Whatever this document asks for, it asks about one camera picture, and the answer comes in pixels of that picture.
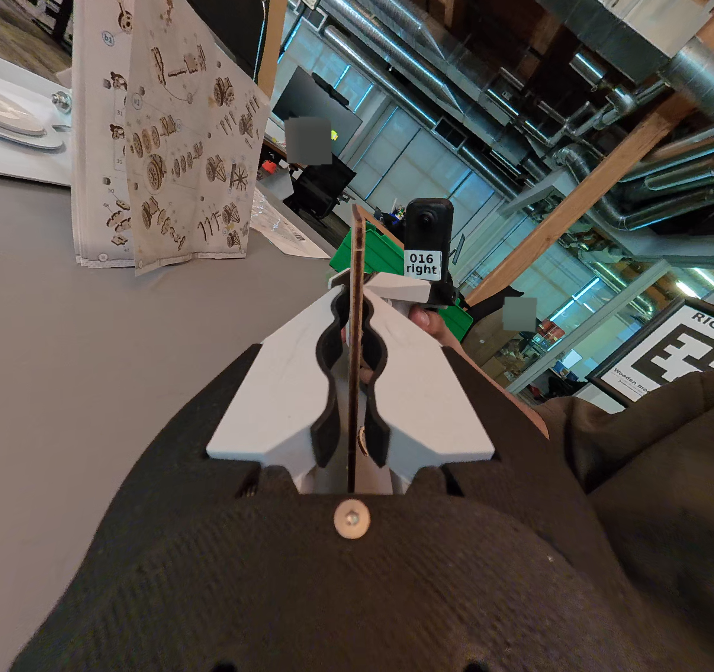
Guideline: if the black framed marker sign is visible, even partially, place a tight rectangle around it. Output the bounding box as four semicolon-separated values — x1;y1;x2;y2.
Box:
586;298;714;405

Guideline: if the green storage bin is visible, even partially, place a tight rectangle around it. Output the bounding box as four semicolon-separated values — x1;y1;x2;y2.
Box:
329;220;475;344

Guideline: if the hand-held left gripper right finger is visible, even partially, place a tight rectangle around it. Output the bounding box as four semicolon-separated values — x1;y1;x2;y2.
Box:
364;292;496;490

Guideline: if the bundle of silver pipes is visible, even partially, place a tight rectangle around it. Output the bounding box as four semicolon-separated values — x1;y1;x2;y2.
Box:
290;0;714;249

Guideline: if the laser-cut wooden model sheet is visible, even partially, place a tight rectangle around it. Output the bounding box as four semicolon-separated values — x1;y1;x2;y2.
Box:
347;205;369;494

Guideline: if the model instruction booklet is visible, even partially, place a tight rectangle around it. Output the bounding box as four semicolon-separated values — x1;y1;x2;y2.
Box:
73;0;271;277

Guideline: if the black office chair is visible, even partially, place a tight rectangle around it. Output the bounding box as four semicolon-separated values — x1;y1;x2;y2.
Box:
284;162;358;219

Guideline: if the wooden beam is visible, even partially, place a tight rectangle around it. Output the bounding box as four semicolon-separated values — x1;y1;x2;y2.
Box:
466;92;714;305

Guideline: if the person's right forearm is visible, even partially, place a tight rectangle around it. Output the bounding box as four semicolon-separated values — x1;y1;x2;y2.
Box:
457;343;552;440

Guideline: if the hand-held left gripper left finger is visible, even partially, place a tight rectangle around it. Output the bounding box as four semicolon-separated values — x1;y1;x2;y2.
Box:
206;284;349;476

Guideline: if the grey desk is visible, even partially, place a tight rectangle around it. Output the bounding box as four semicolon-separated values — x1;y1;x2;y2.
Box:
0;176;341;667

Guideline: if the person's right hand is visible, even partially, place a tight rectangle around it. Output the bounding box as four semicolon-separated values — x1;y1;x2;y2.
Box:
408;304;465;349

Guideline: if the black panel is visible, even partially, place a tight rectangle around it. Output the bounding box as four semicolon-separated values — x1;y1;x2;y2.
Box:
159;0;277;84

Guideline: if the dark background monitor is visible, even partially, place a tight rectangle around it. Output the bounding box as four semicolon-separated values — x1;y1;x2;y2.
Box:
272;66;363;154

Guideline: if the white flat board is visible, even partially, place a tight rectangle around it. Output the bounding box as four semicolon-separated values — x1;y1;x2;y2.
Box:
0;59;74;185

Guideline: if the metal air duct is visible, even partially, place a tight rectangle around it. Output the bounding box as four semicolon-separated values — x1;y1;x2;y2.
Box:
485;0;714;104

